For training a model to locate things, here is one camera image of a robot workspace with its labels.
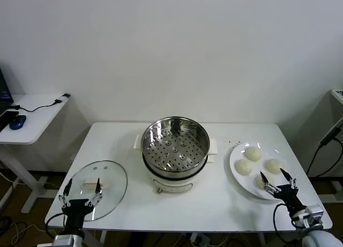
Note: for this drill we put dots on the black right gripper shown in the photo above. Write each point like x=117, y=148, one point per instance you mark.
x=288, y=196

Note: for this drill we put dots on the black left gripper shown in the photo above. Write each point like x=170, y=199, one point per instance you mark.
x=76, y=206

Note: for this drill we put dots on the white steamed baozi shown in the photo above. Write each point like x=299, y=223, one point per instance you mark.
x=258, y=183
x=244, y=167
x=272, y=165
x=253, y=153

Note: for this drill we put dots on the round glass pot lid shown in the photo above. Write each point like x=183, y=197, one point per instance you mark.
x=113, y=181

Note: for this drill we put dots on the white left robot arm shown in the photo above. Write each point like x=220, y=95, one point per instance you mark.
x=65, y=241

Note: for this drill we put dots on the perforated steel steamer basket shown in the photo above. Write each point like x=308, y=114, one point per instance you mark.
x=174, y=150

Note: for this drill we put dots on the large white round plate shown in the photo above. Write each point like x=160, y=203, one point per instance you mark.
x=241, y=180

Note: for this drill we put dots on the white side desk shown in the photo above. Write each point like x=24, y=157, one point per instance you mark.
x=32, y=123

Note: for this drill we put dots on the white electric cooking pot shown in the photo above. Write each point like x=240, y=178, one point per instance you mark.
x=174, y=185

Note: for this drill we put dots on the blue computer mouse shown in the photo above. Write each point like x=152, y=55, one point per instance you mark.
x=17, y=122

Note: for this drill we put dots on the white floor power strip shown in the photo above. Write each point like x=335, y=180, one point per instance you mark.
x=199, y=239

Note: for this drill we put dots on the white desk with shaded panel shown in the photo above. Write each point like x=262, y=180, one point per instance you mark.
x=336, y=95

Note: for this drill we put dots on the black flat phone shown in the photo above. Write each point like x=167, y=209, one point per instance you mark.
x=8, y=117

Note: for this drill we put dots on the dark open laptop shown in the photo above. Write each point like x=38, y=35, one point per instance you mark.
x=4, y=91

